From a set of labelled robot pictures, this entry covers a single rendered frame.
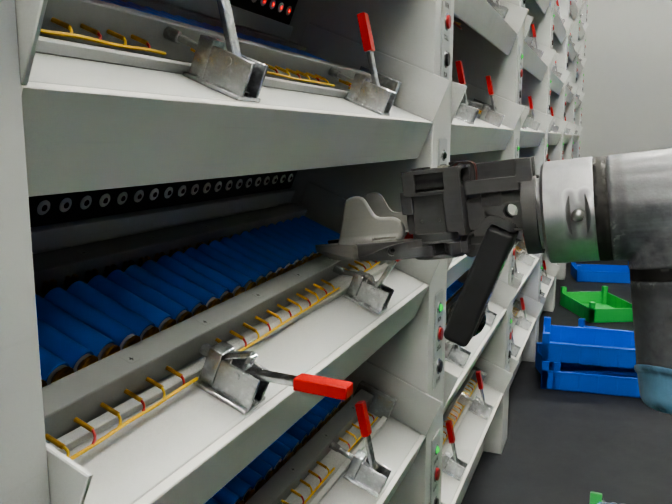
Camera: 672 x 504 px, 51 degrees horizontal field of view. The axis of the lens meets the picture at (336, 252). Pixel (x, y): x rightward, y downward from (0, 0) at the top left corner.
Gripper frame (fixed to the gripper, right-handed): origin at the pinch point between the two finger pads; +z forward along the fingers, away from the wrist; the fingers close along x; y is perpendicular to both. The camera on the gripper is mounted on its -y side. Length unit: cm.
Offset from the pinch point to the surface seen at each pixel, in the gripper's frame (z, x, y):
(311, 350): -3.3, 15.4, -5.8
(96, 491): -2.9, 39.8, -5.6
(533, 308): 1, -156, -41
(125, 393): -0.4, 33.8, -2.9
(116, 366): -0.3, 34.1, -1.3
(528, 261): -1, -139, -24
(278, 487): 3.5, 11.6, -19.4
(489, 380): 3, -86, -42
